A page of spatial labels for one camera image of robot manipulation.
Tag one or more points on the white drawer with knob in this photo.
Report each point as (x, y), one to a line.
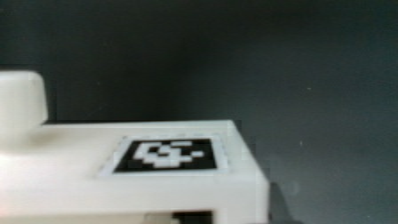
(122, 173)

